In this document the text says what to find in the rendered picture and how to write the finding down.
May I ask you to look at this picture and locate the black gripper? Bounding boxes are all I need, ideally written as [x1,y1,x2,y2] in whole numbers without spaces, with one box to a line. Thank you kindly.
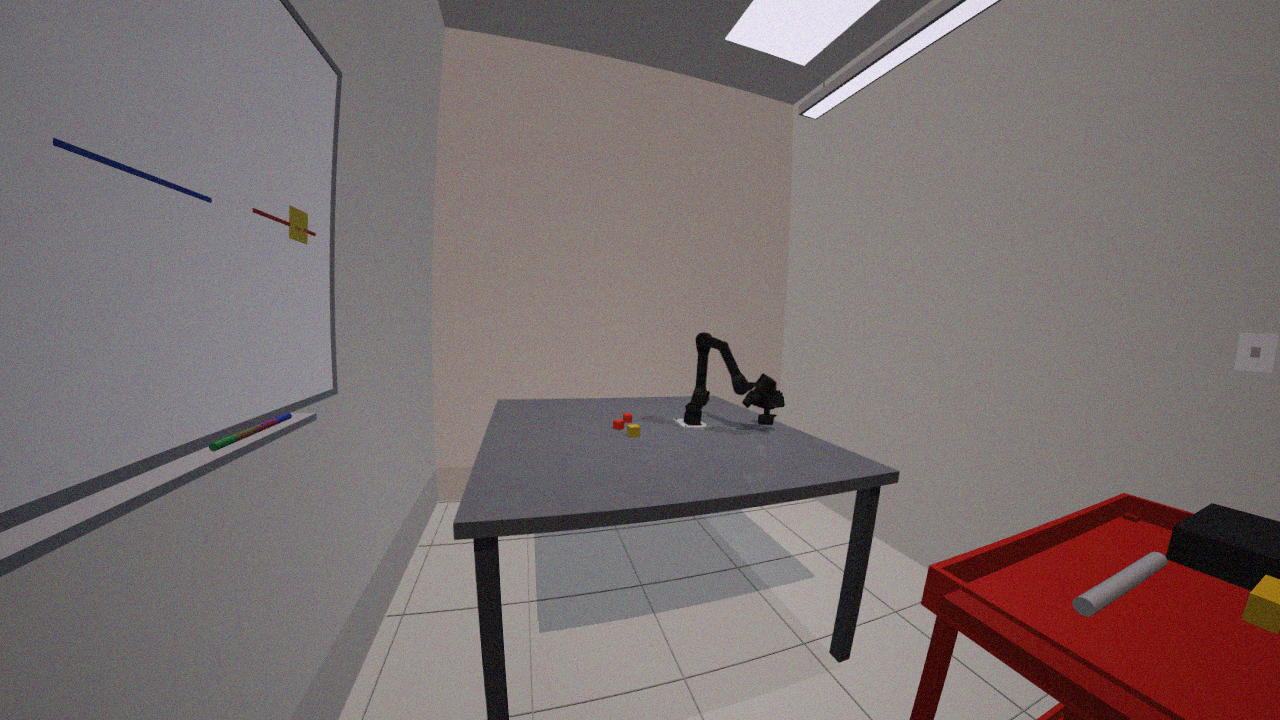
[758,386,777,425]

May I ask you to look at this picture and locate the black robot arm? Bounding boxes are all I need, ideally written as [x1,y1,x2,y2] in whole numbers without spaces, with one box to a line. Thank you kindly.
[684,333,785,427]

